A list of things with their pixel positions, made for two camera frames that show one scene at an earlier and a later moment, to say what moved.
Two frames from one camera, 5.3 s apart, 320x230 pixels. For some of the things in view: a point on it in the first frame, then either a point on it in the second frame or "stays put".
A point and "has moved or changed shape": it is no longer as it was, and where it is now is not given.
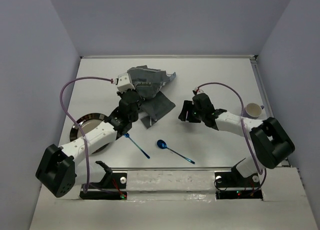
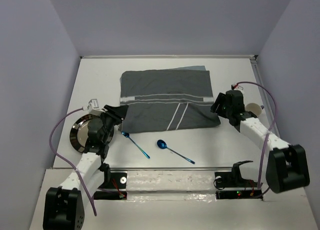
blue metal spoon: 162,145 stays put
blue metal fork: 127,135 stays put
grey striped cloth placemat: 148,82 has moved or changed shape
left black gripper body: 140,99 to 107,124
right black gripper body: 200,115 to 227,110
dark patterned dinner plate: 87,122 stays put
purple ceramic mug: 253,110 stays put
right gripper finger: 187,104 to 218,105
